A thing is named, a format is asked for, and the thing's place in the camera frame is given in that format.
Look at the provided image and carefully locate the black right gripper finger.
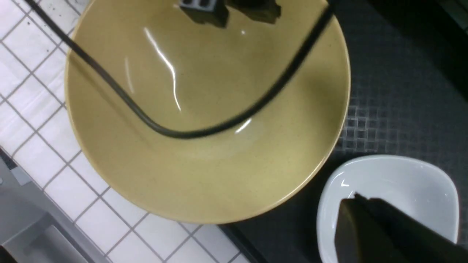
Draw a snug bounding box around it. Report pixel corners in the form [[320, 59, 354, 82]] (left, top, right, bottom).
[[335, 194, 468, 263]]

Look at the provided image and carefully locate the small white square dish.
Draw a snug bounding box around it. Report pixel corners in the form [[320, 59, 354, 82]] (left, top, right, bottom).
[[316, 155, 460, 263]]

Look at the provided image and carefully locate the yellow noodle bowl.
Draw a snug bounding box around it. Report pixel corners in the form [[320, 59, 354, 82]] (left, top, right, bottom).
[[65, 0, 351, 224]]

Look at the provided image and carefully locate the black plastic serving tray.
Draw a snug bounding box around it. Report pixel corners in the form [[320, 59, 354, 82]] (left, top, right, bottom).
[[221, 0, 468, 263]]

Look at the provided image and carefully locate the black cable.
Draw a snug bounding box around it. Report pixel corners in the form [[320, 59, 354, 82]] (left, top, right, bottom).
[[24, 0, 335, 140]]

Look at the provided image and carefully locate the grey metal frame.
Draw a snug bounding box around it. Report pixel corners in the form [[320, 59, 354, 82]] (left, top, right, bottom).
[[0, 152, 107, 263]]

